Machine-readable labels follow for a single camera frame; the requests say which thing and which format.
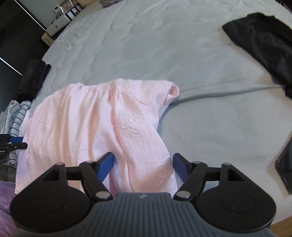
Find pink embossed garment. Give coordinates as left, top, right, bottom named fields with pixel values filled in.
left=15, top=79, right=179, bottom=194

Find grey striped folded clothes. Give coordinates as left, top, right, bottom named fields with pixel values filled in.
left=0, top=100, right=31, bottom=137

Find folded black clothes pile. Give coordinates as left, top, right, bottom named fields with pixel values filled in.
left=15, top=59, right=51, bottom=103

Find folded light pink cloth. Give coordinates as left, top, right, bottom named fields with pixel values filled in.
left=19, top=109, right=31, bottom=137

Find grey bed sheet mattress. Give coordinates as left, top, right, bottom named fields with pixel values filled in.
left=32, top=1, right=291, bottom=222

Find black smartphone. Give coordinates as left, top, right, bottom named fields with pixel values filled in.
left=275, top=140, right=292, bottom=195

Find black wardrobe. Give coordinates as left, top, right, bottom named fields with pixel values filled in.
left=0, top=1, right=49, bottom=111

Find cream radiator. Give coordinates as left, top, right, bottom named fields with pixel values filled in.
left=42, top=33, right=54, bottom=47

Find white left nightstand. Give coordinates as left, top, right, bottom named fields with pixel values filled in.
left=46, top=4, right=83, bottom=36

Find framed photo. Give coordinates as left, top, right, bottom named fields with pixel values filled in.
left=59, top=0, right=74, bottom=13

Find small black garment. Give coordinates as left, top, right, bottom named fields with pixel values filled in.
left=222, top=12, right=291, bottom=98

